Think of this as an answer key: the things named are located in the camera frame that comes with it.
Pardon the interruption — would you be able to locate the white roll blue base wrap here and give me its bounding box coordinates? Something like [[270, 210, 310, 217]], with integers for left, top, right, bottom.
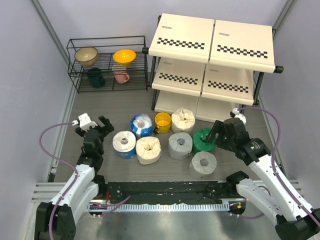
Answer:
[[112, 131, 136, 159]]

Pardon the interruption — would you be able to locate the green paper towel roll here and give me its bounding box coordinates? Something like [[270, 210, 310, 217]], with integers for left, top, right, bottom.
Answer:
[[192, 128, 216, 155]]

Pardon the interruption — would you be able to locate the blue striped plastic-wrapped roll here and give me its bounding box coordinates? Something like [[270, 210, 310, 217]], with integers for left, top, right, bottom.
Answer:
[[130, 114, 153, 140]]

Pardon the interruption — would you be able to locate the cream roll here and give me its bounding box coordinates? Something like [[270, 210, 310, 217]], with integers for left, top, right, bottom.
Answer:
[[171, 108, 196, 134], [135, 136, 162, 165]]

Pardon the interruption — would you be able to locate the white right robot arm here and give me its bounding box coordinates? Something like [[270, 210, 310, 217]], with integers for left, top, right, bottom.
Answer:
[[205, 117, 320, 240]]

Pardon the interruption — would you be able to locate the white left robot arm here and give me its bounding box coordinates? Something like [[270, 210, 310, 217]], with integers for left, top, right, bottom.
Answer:
[[34, 113, 114, 240]]

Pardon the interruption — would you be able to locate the cream three-tier shelf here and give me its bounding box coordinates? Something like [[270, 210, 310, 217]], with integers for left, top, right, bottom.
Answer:
[[142, 13, 284, 122]]

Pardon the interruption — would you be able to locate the grey wrapped roll front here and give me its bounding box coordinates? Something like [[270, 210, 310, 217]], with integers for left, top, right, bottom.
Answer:
[[189, 151, 217, 180]]

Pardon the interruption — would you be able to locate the grey wrapped roll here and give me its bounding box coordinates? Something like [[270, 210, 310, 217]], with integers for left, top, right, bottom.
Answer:
[[168, 132, 193, 160], [189, 151, 217, 180]]

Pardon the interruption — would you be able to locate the grey wrapped roll rear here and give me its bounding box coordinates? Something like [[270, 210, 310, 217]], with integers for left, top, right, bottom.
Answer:
[[168, 132, 193, 160]]

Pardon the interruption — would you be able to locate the cream wrapped roll front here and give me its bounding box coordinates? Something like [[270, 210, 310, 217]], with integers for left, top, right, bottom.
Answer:
[[135, 136, 162, 165]]

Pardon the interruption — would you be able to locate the pink mug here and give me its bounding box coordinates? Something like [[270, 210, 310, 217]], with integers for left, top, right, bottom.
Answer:
[[112, 64, 130, 84]]

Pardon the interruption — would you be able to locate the yellow mug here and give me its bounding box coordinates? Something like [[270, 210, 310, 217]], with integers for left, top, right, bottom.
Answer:
[[153, 112, 172, 134]]

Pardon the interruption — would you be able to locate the dark green mug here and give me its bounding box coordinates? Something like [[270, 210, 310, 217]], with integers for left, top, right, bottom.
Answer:
[[86, 67, 105, 88]]

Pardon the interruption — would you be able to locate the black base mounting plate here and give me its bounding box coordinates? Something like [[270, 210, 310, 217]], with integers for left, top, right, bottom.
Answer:
[[106, 180, 245, 205]]

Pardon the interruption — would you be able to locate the orange bowl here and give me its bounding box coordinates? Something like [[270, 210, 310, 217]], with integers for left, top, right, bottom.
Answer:
[[113, 49, 137, 66]]

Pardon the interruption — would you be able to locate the beige ceramic bowl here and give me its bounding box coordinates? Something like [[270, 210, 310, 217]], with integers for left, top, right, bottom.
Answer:
[[74, 47, 99, 67]]

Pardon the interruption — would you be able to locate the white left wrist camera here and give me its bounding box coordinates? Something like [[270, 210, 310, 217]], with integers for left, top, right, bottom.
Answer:
[[78, 113, 98, 132]]

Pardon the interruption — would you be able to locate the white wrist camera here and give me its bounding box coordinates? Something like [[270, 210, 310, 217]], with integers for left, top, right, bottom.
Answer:
[[230, 108, 247, 125], [78, 113, 98, 132]]

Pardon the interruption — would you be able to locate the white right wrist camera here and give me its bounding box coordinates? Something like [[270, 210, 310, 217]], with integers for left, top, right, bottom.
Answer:
[[230, 108, 247, 125]]

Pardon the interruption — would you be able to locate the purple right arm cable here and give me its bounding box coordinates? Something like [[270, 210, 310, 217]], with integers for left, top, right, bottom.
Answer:
[[229, 105, 320, 221]]

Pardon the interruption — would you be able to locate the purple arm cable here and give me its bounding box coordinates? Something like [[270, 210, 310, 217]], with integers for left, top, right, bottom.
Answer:
[[229, 105, 320, 221], [39, 120, 131, 240]]

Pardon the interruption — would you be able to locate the black wire rack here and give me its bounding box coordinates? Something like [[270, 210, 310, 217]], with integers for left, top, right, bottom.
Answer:
[[66, 35, 149, 93]]

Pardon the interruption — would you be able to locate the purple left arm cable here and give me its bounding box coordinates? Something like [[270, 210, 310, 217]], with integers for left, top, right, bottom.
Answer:
[[39, 120, 131, 240]]

